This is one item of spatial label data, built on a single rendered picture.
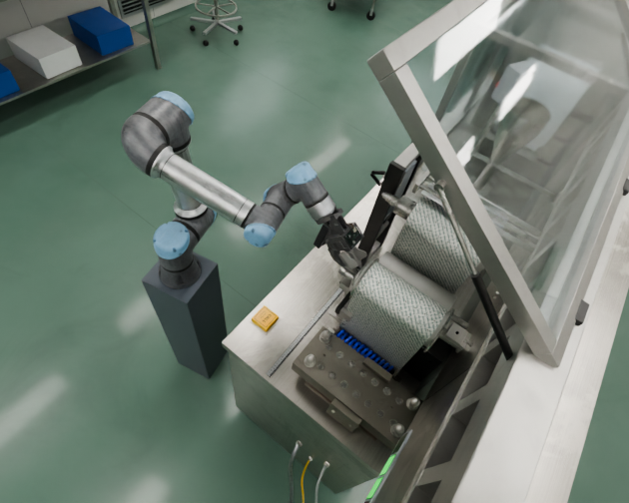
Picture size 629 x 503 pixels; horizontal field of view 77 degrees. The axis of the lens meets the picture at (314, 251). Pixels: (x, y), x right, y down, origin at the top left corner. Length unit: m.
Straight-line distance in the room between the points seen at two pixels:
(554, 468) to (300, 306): 0.91
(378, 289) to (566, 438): 0.52
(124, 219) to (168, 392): 1.25
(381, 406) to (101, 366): 1.65
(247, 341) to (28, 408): 1.41
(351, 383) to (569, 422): 0.57
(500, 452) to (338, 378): 0.70
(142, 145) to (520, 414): 0.98
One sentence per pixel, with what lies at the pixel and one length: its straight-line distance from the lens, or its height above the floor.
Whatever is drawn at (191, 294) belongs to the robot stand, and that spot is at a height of 0.90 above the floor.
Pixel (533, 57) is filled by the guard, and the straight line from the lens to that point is 0.93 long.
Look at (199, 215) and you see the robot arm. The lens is 1.43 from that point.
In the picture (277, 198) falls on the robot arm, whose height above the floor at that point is 1.41.
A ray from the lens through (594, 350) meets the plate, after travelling 1.14.
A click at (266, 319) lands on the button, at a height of 0.92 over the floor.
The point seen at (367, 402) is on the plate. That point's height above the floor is 1.02.
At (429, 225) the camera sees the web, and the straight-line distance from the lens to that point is 1.20.
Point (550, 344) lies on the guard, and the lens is 0.74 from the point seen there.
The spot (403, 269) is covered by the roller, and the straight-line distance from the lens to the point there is 1.26.
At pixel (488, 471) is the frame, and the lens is 0.66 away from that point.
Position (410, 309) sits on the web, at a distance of 1.11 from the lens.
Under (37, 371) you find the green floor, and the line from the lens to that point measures 2.61.
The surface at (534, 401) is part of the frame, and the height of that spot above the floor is 1.65.
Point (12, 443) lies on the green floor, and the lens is 2.54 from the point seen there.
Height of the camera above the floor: 2.23
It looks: 55 degrees down
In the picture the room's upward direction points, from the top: 13 degrees clockwise
